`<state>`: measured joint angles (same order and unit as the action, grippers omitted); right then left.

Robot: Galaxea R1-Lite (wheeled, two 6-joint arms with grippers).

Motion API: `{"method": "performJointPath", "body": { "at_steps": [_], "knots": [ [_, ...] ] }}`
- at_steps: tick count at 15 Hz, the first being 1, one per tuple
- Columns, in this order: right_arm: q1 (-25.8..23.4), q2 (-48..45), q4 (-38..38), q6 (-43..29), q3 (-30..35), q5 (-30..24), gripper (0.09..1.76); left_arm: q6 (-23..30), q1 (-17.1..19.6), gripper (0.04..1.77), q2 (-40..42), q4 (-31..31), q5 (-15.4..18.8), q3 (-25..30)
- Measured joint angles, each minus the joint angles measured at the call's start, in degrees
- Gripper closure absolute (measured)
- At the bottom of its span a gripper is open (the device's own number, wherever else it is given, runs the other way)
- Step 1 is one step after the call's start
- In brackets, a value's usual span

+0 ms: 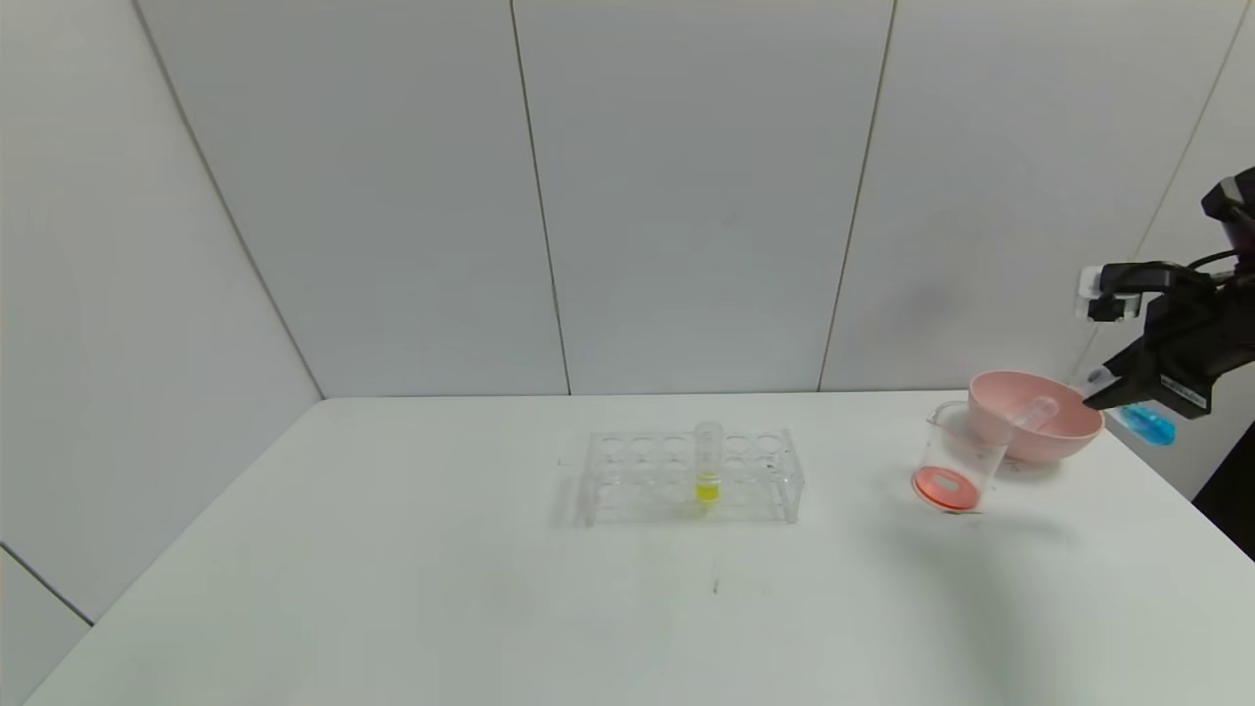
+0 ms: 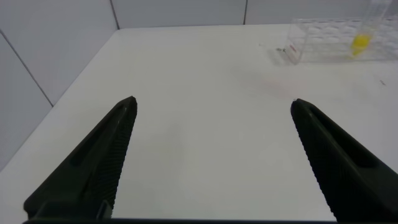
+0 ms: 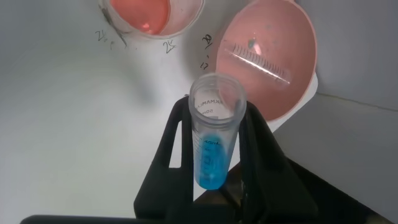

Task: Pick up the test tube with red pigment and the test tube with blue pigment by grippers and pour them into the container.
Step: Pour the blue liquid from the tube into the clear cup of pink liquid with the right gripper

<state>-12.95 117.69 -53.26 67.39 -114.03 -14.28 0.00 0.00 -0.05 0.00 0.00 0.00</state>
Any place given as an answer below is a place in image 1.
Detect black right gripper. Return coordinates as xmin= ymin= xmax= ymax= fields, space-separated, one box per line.
xmin=1081 ymin=288 xmax=1241 ymax=420

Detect test tube with blue pigment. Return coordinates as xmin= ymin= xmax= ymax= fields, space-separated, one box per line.
xmin=1086 ymin=368 xmax=1178 ymax=447

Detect test tube with red pigment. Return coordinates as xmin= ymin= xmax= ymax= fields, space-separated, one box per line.
xmin=1000 ymin=394 xmax=1060 ymax=444

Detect test tube with yellow pigment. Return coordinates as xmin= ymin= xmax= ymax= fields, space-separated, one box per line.
xmin=692 ymin=421 xmax=725 ymax=505

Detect clear acrylic test tube rack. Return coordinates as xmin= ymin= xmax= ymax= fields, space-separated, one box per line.
xmin=574 ymin=427 xmax=805 ymax=528

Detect pink bowl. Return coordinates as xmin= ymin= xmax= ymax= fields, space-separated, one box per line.
xmin=969 ymin=371 xmax=1105 ymax=464

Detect clear glass beaker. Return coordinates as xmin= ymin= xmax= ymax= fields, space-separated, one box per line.
xmin=912 ymin=400 xmax=1011 ymax=514

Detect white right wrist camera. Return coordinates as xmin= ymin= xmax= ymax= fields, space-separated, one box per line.
xmin=1076 ymin=263 xmax=1176 ymax=323

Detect black camera cable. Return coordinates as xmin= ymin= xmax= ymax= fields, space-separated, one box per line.
xmin=1177 ymin=249 xmax=1244 ymax=287

